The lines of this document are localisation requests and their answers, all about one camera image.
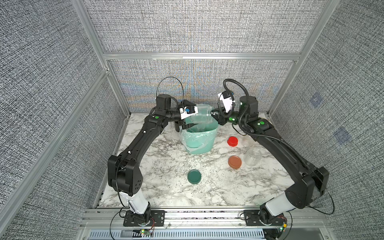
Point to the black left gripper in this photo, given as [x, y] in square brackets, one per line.
[182, 123]

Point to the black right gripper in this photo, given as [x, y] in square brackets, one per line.
[219, 114]

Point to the red jar lid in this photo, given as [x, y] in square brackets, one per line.
[233, 141]

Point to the green jar lid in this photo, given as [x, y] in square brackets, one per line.
[194, 177]

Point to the orange-lidded peanut jar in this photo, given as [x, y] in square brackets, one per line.
[252, 157]

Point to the green-lidded peanut jar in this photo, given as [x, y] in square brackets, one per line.
[203, 114]

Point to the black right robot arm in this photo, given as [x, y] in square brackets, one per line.
[310, 182]

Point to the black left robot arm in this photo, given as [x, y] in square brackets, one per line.
[124, 174]

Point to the clear plastic bin liner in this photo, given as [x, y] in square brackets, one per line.
[192, 138]

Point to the green plastic trash bin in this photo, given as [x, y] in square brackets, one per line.
[201, 138]

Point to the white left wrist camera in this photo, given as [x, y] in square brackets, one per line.
[187, 109]

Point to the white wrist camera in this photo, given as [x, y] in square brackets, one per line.
[226, 99]
[187, 109]

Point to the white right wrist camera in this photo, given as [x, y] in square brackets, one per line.
[226, 99]

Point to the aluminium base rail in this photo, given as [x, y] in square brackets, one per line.
[215, 223]

